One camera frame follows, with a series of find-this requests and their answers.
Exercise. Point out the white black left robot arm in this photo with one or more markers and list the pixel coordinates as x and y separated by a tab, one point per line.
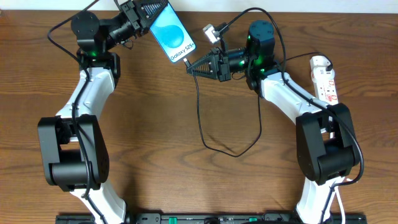
73	150

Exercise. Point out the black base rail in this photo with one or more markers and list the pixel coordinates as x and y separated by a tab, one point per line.
155	218

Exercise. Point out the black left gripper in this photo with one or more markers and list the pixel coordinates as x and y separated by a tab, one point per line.
132	18

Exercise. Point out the white USB charger adapter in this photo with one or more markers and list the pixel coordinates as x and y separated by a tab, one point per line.
322	68

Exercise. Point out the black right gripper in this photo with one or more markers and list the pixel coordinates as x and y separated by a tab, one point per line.
222	66

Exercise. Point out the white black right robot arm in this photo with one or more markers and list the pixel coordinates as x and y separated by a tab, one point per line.
327	148

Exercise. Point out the white power strip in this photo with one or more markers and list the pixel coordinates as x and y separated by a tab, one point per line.
324	85

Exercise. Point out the blue Galaxy smartphone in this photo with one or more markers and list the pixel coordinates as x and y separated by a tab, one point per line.
172	35

